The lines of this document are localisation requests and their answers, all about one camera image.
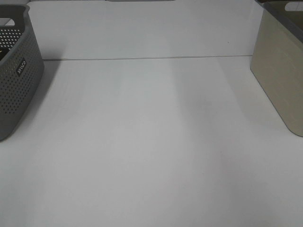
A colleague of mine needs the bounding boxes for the beige plastic storage basket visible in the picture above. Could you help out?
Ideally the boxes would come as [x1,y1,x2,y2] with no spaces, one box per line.
[250,0,303,137]

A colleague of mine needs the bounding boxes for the grey perforated plastic basket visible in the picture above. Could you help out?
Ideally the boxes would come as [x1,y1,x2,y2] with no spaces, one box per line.
[0,4,45,140]

